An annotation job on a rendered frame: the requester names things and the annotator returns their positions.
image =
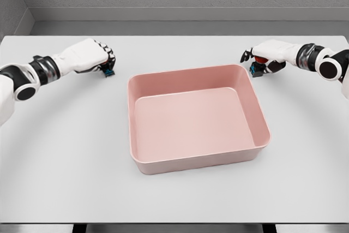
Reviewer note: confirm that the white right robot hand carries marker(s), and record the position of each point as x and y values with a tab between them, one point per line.
268	50

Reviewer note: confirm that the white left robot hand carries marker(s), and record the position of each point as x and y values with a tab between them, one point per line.
87	53

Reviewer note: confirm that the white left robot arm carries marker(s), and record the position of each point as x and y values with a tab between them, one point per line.
41	68

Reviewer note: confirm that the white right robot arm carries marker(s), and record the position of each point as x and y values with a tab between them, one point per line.
321	61

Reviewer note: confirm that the pink rectangular plastic basket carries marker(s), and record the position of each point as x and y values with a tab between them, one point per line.
196	118

